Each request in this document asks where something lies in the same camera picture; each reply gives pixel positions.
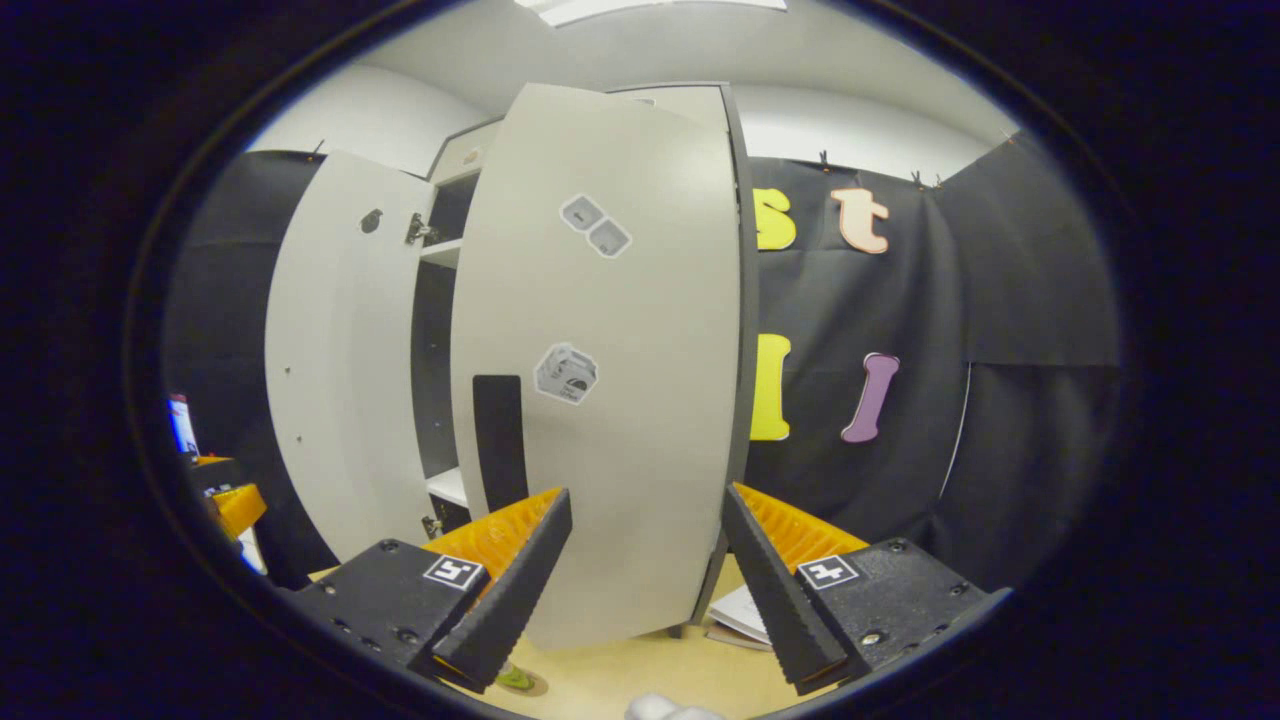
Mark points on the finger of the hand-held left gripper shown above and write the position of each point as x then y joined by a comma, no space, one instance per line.
242,508
218,475

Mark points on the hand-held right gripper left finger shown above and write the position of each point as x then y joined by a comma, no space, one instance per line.
510,600

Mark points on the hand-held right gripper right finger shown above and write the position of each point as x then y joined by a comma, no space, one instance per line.
775,600

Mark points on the white and blue object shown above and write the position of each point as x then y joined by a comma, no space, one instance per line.
183,425

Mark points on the white cabinet door heart sticker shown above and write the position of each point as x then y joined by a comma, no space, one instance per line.
340,350

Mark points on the white and grey cabinet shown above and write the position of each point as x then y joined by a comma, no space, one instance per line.
436,400

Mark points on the black backdrop cloth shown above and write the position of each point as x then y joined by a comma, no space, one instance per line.
1000,300

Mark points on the white cabinet door square stickers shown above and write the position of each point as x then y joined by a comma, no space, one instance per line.
640,450

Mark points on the thin white book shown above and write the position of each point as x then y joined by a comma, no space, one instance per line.
742,610

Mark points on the large ceiling light panel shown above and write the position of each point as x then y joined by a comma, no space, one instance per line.
650,8

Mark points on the round cork coaster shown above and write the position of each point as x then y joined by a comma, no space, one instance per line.
538,686

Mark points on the green tea bottle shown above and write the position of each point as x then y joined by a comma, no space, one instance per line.
515,679

